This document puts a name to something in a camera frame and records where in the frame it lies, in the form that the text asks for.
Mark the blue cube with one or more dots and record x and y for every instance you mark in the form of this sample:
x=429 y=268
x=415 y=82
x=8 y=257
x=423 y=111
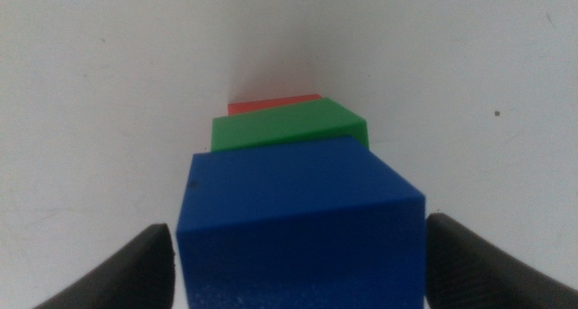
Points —
x=302 y=223

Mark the green cube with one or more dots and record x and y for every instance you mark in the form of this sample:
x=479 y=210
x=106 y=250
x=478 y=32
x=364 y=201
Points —
x=284 y=124

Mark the red cube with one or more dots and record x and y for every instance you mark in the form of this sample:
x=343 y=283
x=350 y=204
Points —
x=266 y=104

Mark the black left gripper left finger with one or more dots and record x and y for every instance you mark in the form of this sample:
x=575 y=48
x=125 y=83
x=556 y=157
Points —
x=135 y=273

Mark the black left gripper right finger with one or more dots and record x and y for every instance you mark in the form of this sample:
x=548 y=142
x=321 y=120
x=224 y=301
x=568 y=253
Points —
x=478 y=268

